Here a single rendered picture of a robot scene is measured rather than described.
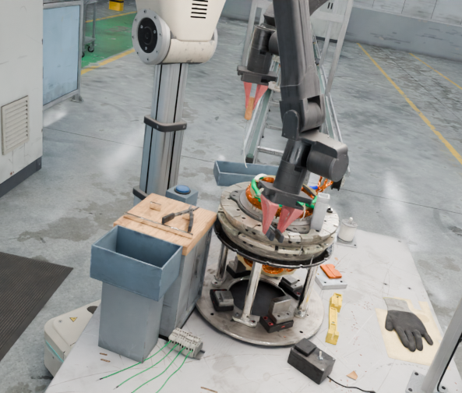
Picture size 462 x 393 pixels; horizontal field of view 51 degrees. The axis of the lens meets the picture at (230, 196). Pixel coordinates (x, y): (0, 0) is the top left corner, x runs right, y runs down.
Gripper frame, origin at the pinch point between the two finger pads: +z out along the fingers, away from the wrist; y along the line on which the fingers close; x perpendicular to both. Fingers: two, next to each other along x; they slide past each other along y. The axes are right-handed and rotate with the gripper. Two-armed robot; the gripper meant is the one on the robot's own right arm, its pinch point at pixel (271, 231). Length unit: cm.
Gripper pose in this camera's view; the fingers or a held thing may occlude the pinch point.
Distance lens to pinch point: 100.8
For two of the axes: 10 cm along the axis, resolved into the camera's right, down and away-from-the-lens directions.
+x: -2.1, -2.8, 9.4
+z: -3.0, 9.3, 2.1
